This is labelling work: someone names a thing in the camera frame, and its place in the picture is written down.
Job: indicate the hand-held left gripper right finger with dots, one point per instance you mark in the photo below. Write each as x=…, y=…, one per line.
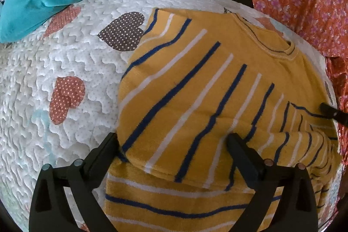
x=239, y=147

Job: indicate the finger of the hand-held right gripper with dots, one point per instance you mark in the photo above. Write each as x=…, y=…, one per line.
x=333, y=111

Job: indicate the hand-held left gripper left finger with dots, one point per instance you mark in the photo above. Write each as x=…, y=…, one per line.
x=104, y=149

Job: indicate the yellow striped shirt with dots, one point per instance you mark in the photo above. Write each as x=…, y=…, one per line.
x=206, y=101

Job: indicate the white quilted heart-patch blanket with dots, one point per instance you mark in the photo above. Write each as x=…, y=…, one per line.
x=68, y=71

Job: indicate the orange floral cloth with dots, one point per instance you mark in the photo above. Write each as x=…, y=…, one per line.
x=301, y=1

